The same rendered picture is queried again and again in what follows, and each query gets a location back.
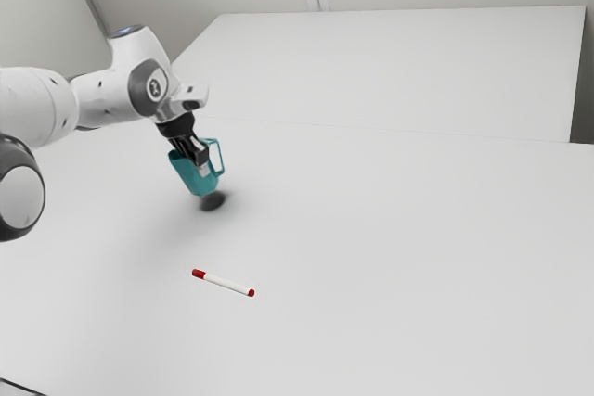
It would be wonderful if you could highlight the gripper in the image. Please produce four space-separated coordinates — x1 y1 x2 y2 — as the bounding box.
154 111 210 179

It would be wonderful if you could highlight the white marker with red cap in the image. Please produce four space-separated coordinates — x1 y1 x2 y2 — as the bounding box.
191 268 256 299

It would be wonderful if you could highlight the teal faceted mug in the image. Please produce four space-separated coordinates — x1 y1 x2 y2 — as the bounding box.
166 137 227 198

